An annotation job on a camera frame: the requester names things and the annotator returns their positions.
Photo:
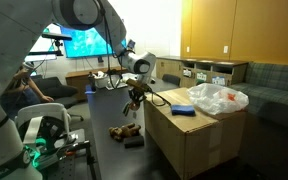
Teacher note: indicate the green plaid sofa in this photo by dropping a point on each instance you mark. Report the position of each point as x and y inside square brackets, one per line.
[266, 86]

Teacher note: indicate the large cardboard box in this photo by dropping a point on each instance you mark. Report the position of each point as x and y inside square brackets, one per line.
[193, 144]

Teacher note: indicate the wall mounted monitor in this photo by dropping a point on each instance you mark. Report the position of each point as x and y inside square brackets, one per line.
[86, 43]

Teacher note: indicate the dark office chair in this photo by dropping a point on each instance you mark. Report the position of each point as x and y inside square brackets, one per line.
[171, 79]

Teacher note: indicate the white VR headset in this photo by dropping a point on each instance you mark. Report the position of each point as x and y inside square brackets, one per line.
[41, 125]

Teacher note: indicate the wooden low shelf cabinet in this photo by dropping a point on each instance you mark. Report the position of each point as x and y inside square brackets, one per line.
[196, 71]

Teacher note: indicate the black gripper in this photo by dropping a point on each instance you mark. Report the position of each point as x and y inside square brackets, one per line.
[136, 96]

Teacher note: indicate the dark grey sponge block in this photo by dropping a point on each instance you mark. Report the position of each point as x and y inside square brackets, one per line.
[133, 141]

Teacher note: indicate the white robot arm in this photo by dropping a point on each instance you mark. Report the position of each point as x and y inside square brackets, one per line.
[22, 22]

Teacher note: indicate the person in striped shirt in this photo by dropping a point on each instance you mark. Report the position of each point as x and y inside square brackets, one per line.
[22, 92]

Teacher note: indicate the white plastic bag orange print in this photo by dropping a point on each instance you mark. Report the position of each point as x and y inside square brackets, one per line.
[215, 99]

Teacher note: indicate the brown plush moose toy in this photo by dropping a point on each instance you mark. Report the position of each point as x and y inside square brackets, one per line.
[125, 131]

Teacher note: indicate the red plush carrot toy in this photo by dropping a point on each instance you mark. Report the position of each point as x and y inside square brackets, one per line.
[130, 106]

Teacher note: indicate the blue knitted cloth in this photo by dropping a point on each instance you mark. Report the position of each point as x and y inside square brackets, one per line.
[187, 110]

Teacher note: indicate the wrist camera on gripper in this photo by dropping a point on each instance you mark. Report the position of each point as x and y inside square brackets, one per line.
[138, 85]

